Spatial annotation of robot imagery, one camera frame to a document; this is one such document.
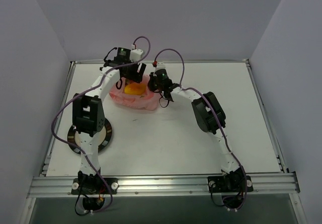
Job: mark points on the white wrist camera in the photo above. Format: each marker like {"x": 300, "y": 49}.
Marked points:
{"x": 136, "y": 54}
{"x": 158, "y": 65}

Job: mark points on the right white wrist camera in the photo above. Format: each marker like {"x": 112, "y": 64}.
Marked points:
{"x": 158, "y": 65}

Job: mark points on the aluminium table frame rail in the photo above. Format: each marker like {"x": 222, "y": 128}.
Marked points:
{"x": 164, "y": 152}

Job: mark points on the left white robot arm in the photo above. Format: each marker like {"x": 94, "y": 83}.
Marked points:
{"x": 87, "y": 108}

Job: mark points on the pink plastic bag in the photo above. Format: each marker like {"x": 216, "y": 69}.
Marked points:
{"x": 148, "y": 100}

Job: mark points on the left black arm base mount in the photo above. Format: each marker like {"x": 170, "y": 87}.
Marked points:
{"x": 91, "y": 193}

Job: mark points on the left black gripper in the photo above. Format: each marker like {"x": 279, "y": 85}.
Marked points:
{"x": 136, "y": 71}

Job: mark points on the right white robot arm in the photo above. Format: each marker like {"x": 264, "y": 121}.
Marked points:
{"x": 209, "y": 115}

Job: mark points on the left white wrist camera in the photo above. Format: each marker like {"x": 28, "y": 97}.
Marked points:
{"x": 136, "y": 54}

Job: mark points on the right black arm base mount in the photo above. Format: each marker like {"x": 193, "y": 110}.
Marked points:
{"x": 229, "y": 192}

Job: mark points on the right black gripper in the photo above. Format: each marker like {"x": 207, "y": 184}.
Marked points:
{"x": 156, "y": 83}

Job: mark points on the fake yellow orange mango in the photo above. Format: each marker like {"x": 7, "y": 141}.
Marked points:
{"x": 135, "y": 89}

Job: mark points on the black rimmed ceramic plate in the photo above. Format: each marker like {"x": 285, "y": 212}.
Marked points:
{"x": 105, "y": 136}

